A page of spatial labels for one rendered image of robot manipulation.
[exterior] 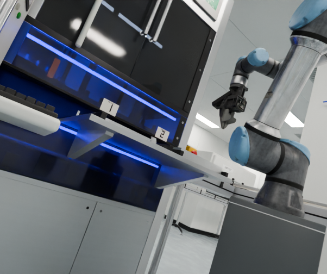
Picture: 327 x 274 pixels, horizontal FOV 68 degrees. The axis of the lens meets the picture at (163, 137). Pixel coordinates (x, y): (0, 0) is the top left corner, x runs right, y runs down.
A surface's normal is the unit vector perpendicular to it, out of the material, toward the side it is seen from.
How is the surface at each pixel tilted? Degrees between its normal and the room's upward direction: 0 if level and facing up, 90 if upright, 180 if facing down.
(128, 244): 90
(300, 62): 113
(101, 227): 90
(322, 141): 90
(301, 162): 90
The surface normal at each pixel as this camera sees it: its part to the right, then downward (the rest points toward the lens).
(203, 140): 0.57, 0.03
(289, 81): -0.43, 0.09
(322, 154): -0.75, -0.38
